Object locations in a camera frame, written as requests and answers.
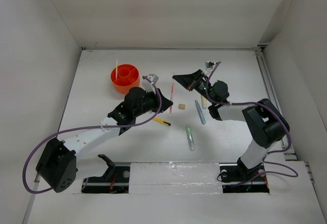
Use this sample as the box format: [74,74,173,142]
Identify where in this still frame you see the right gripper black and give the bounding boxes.
[173,69,216,104]

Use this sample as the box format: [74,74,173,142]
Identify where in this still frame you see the green capped marker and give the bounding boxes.
[185,126,195,151]

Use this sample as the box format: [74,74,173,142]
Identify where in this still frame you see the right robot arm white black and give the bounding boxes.
[172,70,290,183]

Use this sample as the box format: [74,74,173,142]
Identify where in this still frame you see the orange round divided container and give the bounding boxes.
[110,64,140,94]

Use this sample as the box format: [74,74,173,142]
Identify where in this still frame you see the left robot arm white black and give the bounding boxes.
[36,87,173,193]

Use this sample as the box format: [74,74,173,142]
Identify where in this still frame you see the yellow capped marker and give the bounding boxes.
[201,96,207,109]

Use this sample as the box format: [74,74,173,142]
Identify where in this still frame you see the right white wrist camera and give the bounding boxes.
[205,61,216,71]

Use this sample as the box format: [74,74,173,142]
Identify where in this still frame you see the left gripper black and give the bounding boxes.
[133,87,172,118]

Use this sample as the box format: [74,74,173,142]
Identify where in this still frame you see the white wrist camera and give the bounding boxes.
[142,74,158,92]
[205,61,216,71]

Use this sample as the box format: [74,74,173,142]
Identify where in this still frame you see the yellow utility knife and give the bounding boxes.
[153,117,171,126]

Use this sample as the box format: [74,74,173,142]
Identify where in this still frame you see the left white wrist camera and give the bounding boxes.
[142,74,158,92]

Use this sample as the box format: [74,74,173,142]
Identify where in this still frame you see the yellow highlighter pen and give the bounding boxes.
[115,59,119,80]

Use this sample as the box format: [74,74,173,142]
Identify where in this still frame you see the blue pen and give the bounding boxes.
[195,100,206,125]

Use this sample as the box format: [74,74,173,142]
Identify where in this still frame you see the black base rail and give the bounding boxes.
[81,163,131,194]

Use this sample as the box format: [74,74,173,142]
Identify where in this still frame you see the small tan eraser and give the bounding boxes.
[178,104,185,110]

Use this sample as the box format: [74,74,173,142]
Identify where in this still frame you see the white foam block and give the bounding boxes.
[129,162,223,195]

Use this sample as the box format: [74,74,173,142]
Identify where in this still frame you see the pink highlighter pen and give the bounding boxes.
[169,79,174,115]

